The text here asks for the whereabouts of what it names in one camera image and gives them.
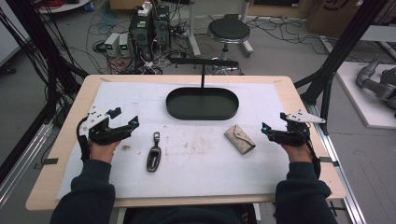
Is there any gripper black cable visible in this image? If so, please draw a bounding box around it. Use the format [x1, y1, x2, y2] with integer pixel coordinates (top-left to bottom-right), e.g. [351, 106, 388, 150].
[76, 115, 92, 162]
[300, 124, 322, 181]

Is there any person's left hand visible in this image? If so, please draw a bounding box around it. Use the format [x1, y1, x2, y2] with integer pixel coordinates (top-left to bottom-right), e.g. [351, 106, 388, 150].
[89, 139, 121, 165]

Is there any black oval tray with hanger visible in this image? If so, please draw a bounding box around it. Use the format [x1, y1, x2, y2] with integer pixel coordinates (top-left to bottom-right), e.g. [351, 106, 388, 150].
[165, 57, 240, 121]

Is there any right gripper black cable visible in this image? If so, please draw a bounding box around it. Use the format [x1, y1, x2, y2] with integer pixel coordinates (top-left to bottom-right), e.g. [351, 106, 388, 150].
[300, 124, 322, 181]

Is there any black computer tower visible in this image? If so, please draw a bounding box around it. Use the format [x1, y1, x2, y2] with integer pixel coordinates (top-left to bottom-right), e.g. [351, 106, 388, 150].
[128, 12, 156, 62]
[153, 5, 172, 51]

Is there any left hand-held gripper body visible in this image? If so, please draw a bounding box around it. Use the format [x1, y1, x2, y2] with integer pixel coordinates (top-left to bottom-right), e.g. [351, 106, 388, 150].
[78, 105, 133, 147]

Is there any black round stool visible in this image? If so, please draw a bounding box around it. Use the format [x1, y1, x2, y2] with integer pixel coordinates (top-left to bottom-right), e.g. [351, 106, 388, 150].
[206, 17, 251, 62]

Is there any white floor board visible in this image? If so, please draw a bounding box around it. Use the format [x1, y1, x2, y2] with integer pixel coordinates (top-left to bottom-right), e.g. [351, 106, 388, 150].
[335, 61, 396, 130]

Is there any black frame post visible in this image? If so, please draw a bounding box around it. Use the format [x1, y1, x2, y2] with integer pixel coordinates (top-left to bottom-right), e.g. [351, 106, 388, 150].
[293, 0, 390, 135]

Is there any person's dark torso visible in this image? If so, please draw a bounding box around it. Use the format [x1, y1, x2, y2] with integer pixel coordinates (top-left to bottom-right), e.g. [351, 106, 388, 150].
[123, 204, 258, 224]

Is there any black car key fob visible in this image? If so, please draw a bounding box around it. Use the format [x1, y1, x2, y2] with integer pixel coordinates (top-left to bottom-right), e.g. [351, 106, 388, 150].
[146, 132, 163, 174]

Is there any white round table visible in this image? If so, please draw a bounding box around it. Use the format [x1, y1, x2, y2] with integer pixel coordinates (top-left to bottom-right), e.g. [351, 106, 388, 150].
[36, 0, 92, 15]

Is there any white power strip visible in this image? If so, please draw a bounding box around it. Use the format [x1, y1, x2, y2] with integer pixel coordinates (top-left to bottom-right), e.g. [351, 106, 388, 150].
[137, 1, 153, 18]

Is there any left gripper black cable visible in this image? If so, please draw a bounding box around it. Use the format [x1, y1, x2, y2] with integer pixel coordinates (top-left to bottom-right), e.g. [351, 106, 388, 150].
[76, 115, 92, 162]

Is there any white table mat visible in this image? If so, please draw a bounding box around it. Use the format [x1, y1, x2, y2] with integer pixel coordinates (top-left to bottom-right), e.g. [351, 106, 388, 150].
[55, 81, 295, 201]

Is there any white table leg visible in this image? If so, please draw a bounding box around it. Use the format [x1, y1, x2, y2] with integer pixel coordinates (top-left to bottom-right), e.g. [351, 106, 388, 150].
[238, 0, 255, 59]
[186, 0, 203, 58]

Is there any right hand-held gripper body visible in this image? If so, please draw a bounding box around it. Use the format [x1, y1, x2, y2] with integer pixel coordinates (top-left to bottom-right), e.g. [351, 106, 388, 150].
[273, 109, 327, 147]

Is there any grey power supply unit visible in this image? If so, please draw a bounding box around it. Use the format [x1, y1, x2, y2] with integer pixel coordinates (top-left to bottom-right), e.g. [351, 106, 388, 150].
[104, 32, 121, 58]
[118, 33, 132, 58]

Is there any brown cardboard box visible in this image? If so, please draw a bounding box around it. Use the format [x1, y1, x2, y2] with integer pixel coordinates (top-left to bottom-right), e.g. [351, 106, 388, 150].
[305, 0, 363, 39]

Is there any person's right hand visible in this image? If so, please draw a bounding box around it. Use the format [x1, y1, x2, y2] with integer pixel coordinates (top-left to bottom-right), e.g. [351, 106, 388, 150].
[279, 142, 315, 164]

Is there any black cable bundle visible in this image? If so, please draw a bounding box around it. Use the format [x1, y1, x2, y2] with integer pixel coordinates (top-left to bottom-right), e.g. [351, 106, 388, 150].
[0, 0, 90, 125]

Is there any beige key pouch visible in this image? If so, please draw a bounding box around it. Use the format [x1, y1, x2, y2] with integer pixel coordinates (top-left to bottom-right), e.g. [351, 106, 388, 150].
[223, 123, 257, 156]

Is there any aluminium rail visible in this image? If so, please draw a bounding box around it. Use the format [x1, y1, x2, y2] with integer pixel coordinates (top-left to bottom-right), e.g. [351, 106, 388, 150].
[0, 120, 54, 208]
[304, 102, 368, 224]

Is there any black tape strip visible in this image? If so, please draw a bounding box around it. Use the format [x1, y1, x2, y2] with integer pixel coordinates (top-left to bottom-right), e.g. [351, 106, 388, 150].
[33, 157, 60, 171]
[318, 156, 341, 168]

